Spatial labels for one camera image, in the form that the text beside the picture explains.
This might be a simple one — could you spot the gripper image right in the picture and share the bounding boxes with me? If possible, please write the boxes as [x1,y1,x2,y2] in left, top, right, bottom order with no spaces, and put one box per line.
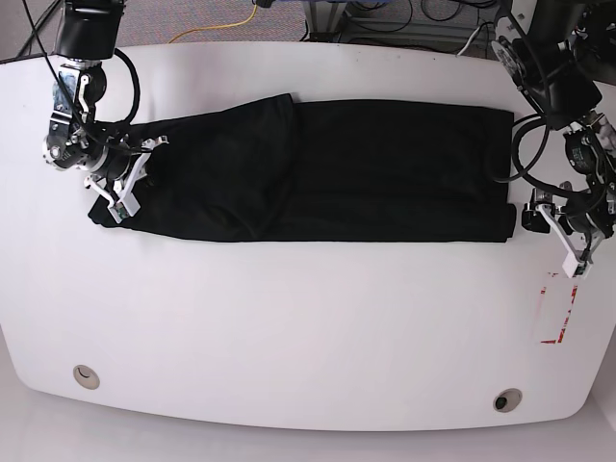
[522,182,615,261]

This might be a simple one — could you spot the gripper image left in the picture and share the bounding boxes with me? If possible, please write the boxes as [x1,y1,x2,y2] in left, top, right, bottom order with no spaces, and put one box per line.
[84,135,168,207]

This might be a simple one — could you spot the black t-shirt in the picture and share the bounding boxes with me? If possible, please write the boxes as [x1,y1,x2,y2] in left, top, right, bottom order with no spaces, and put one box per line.
[88,93,517,245]

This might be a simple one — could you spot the red tape rectangle marking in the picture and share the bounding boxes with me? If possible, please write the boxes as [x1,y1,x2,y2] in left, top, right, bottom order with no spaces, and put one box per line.
[533,272,578,345]

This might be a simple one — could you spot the right table grommet hole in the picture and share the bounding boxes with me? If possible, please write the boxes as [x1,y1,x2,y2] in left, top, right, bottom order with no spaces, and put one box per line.
[493,388,523,413]

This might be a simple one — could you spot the table grommet hole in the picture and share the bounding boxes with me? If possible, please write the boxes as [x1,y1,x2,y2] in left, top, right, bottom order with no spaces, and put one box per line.
[73,365,100,391]
[493,388,523,413]

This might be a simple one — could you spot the left table grommet hole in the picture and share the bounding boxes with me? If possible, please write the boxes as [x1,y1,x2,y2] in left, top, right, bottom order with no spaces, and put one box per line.
[73,365,100,391]

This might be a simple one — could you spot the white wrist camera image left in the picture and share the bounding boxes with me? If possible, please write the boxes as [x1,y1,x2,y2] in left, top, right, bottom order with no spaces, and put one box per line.
[107,193,141,223]

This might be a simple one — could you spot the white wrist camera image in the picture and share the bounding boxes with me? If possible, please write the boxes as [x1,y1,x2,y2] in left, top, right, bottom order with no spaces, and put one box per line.
[107,193,141,223]
[562,253,593,278]

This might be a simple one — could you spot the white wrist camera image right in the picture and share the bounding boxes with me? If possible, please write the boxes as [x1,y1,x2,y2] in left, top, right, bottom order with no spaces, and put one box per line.
[562,253,593,278]

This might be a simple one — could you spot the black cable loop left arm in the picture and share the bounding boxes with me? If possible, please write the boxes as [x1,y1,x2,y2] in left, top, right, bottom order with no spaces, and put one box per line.
[485,113,586,193]

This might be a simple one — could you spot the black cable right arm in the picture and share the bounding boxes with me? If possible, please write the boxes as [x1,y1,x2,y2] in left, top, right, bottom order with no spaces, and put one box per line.
[90,47,141,141]

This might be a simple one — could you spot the white cable on floor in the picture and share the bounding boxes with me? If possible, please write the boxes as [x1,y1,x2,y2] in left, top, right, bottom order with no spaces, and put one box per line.
[456,23,501,57]

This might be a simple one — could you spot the yellow cable on floor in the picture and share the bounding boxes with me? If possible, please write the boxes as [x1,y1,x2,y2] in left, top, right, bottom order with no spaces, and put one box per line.
[170,2,259,44]

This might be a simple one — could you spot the aluminium frame stand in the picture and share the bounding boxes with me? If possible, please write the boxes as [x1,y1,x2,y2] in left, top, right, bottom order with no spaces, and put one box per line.
[301,1,347,42]

